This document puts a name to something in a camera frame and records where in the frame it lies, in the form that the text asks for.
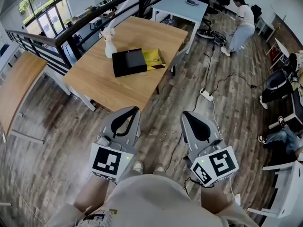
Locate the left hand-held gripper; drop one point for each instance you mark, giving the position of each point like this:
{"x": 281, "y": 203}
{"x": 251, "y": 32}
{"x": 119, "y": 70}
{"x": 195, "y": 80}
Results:
{"x": 106, "y": 161}

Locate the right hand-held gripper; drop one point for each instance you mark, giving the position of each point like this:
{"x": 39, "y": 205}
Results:
{"x": 222, "y": 162}

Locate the yellow box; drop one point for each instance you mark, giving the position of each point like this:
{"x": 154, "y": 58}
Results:
{"x": 152, "y": 54}

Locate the person's left forearm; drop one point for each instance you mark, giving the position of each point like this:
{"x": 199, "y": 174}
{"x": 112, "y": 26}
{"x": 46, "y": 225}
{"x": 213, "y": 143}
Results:
{"x": 93, "y": 194}

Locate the person's right forearm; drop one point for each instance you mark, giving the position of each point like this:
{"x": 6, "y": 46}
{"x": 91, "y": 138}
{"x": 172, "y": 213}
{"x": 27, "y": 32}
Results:
{"x": 216, "y": 198}

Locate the large flat black box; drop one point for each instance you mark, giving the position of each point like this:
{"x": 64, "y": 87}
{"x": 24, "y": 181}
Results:
{"x": 119, "y": 65}

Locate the small black box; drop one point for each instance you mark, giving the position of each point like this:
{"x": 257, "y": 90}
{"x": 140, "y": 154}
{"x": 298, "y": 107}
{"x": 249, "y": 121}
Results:
{"x": 135, "y": 59}

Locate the white power strip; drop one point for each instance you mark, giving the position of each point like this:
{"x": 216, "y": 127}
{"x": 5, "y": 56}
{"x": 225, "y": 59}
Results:
{"x": 206, "y": 94}

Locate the beige shoe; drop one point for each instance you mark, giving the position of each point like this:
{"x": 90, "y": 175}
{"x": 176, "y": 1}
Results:
{"x": 159, "y": 168}
{"x": 138, "y": 167}

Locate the wooden table with white legs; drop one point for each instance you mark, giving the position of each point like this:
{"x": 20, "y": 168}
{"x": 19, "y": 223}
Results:
{"x": 99, "y": 84}

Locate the grey chair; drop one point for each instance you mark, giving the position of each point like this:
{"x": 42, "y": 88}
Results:
{"x": 180, "y": 55}

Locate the white vase with flowers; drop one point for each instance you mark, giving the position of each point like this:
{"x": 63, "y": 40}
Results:
{"x": 110, "y": 48}

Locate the beige printed shirt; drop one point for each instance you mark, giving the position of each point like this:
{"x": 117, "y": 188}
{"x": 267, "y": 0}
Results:
{"x": 151, "y": 202}

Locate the black round wheel device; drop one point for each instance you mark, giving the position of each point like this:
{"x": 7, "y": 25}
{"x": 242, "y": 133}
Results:
{"x": 210, "y": 34}

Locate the black metal railing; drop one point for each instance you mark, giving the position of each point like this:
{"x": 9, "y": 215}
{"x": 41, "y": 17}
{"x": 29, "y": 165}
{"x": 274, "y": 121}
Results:
{"x": 61, "y": 38}

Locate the long wooden bench table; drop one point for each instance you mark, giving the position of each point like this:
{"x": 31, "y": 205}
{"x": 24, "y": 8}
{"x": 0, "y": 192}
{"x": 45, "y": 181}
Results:
{"x": 19, "y": 84}

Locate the grey table with white legs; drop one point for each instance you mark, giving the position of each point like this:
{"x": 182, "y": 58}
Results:
{"x": 184, "y": 9}

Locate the grey object on grey table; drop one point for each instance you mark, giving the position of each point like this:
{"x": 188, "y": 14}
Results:
{"x": 192, "y": 1}

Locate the white chair frame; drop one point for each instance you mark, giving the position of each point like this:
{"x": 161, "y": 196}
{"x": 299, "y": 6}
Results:
{"x": 287, "y": 185}

